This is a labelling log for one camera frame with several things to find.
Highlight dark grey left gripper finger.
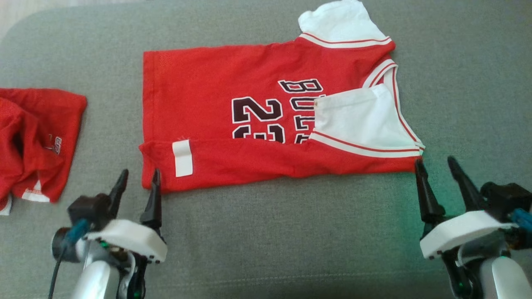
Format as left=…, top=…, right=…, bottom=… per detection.
left=140, top=168, right=163, bottom=231
left=108, top=169, right=129, bottom=218

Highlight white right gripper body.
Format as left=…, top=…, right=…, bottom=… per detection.
left=419, top=210, right=517, bottom=260

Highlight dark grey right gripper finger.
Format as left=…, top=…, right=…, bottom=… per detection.
left=447, top=155, right=488, bottom=213
left=414, top=159, right=446, bottom=227

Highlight red basketball shorts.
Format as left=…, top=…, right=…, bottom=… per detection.
left=0, top=88, right=88, bottom=216

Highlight red basketball jersey white sleeves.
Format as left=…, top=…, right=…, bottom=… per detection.
left=139, top=0, right=426, bottom=194

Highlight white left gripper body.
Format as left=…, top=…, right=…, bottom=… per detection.
left=84, top=219, right=168, bottom=265

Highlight large grey sofa chaise cushion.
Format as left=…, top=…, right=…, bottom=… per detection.
left=0, top=0, right=532, bottom=299

